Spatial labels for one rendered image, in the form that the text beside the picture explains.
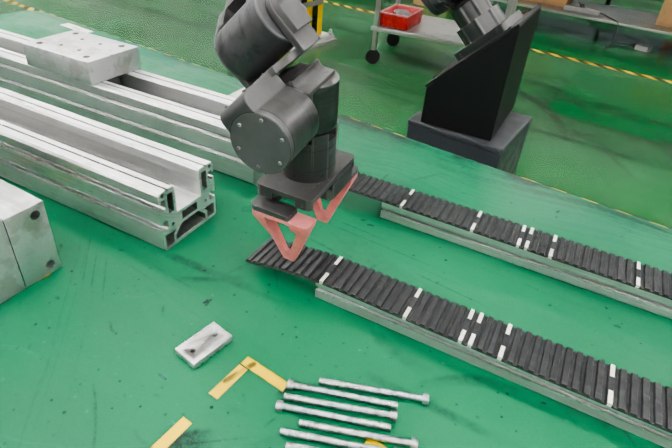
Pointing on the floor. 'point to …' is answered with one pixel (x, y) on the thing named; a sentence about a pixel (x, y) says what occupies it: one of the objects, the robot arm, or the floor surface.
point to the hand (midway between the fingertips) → (306, 233)
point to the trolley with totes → (399, 13)
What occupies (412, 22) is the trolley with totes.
